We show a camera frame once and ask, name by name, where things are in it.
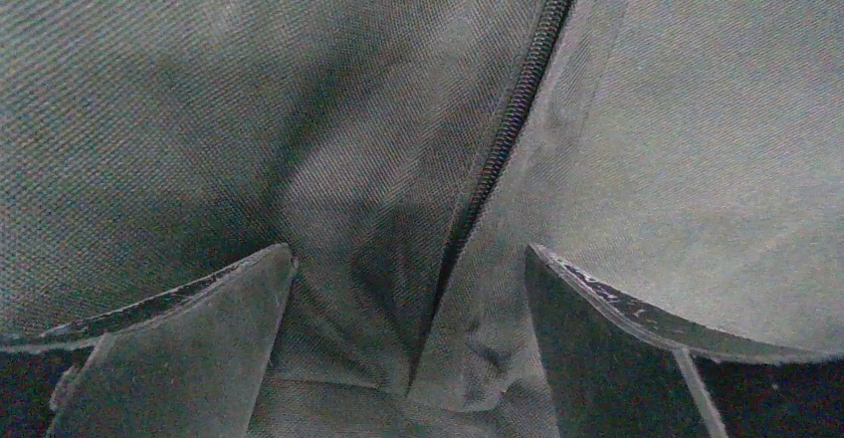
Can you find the black student backpack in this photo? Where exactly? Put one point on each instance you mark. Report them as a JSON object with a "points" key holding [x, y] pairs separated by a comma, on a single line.
{"points": [[688, 153]]}

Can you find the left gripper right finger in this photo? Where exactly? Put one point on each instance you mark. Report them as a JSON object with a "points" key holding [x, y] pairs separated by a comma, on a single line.
{"points": [[620, 367]]}

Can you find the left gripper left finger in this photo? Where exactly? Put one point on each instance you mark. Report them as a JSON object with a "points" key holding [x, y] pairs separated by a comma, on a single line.
{"points": [[188, 362]]}

